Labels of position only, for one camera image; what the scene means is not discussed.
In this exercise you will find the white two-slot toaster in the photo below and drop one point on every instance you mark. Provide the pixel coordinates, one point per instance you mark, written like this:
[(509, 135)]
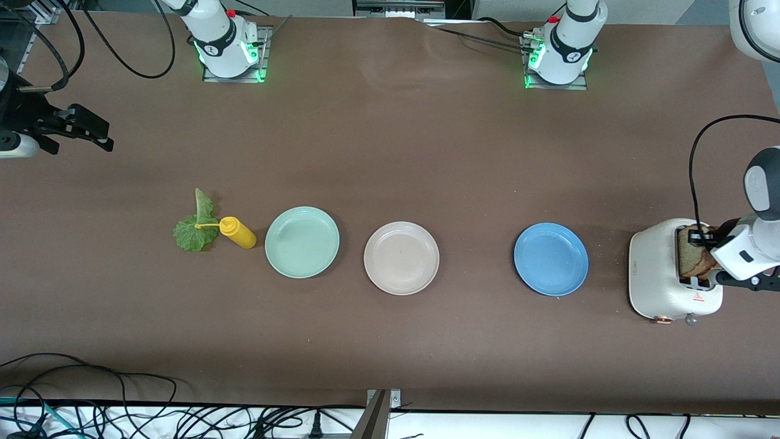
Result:
[(655, 274)]

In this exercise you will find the mint green plate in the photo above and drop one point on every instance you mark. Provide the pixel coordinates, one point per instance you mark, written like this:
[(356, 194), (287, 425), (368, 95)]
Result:
[(301, 242)]

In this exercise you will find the blue plate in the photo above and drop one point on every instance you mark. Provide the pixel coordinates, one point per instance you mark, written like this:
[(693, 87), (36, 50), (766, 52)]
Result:
[(551, 260)]

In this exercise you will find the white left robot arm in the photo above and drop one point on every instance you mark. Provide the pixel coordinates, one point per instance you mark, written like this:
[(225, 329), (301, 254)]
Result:
[(570, 42)]

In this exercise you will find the green lettuce leaf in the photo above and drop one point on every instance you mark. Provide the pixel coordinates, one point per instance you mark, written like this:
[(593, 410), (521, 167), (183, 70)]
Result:
[(192, 235)]

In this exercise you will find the metal table bracket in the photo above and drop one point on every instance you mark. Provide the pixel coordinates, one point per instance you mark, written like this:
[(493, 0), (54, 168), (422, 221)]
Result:
[(375, 421)]

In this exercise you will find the yellow mustard squeeze bottle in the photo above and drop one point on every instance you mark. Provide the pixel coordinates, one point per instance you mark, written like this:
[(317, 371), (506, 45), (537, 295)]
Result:
[(241, 235)]

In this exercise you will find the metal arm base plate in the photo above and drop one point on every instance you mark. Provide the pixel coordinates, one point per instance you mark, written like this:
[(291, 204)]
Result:
[(560, 88), (231, 80)]

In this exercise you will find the aluminium frame rail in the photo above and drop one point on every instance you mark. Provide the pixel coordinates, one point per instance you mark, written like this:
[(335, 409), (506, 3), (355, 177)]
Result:
[(46, 13)]

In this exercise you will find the brown bread slice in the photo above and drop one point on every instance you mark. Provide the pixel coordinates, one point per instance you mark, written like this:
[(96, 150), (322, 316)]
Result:
[(715, 235), (685, 262)]

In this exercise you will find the beige plate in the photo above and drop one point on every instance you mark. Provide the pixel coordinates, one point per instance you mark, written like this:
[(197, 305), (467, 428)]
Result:
[(401, 258)]

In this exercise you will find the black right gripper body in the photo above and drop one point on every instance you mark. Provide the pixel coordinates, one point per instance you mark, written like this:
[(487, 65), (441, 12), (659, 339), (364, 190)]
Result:
[(22, 114)]

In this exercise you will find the metal rack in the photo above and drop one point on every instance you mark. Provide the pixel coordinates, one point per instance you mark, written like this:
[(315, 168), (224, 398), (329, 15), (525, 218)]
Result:
[(399, 9)]

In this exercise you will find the black power plug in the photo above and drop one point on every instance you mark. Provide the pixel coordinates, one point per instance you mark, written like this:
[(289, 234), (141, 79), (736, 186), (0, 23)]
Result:
[(315, 427)]

